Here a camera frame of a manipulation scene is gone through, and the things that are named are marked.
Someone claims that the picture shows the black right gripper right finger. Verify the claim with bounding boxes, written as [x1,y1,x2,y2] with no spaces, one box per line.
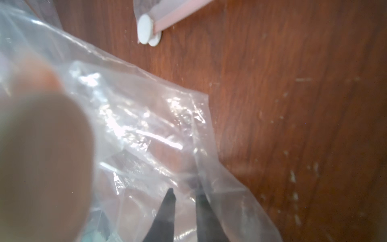
[196,185,230,242]

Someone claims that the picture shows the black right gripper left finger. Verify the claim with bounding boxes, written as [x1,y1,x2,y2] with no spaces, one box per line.
[143,188,176,242]

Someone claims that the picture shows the clear zip bag bottom layer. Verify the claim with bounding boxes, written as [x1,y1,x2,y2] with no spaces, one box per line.
[133,0,211,47]

